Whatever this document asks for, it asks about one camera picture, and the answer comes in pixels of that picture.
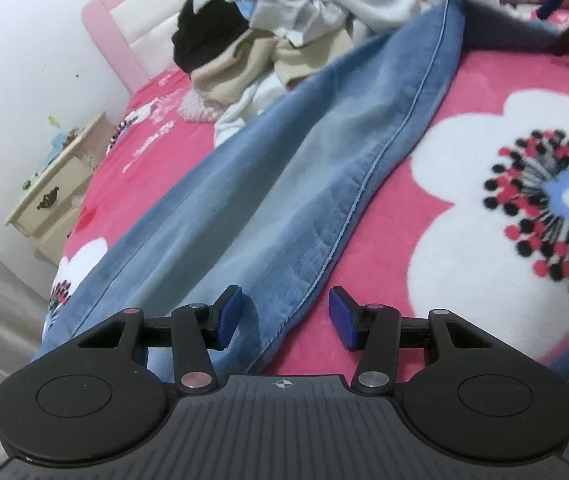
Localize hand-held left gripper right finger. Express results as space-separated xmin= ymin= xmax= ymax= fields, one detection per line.
xmin=328 ymin=285 xmax=497 ymax=397

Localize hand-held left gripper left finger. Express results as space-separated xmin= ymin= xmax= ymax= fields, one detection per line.
xmin=76 ymin=284 xmax=245 ymax=396

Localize blue denim jeans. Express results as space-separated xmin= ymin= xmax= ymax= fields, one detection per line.
xmin=32 ymin=0 xmax=567 ymax=392

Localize pink floral blanket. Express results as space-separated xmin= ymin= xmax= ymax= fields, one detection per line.
xmin=42 ymin=7 xmax=569 ymax=366

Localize white knit sweater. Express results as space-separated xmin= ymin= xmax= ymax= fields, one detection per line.
xmin=213 ymin=77 xmax=290 ymax=148

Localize pale pink fuzzy cloth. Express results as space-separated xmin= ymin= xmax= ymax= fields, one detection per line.
xmin=178 ymin=91 xmax=221 ymax=124

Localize cream nightstand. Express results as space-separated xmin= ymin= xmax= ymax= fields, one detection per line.
xmin=3 ymin=111 xmax=111 ymax=267

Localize group of small trinkets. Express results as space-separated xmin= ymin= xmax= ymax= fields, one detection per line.
xmin=20 ymin=127 xmax=88 ymax=192

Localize beige garment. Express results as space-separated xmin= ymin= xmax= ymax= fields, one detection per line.
xmin=190 ymin=25 xmax=357 ymax=107

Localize black garment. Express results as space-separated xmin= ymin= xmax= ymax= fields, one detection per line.
xmin=171 ymin=0 xmax=258 ymax=75

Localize light blue cloth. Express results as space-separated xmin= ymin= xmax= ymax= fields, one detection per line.
xmin=236 ymin=0 xmax=261 ymax=25

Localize pink bed headboard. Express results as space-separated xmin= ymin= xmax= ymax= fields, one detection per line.
xmin=81 ymin=0 xmax=210 ymax=97

